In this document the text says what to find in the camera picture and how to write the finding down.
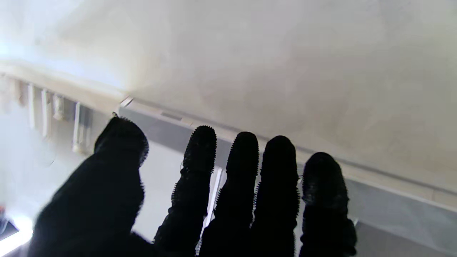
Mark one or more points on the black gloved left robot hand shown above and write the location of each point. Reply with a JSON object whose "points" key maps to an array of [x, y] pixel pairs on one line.
{"points": [[107, 200]]}

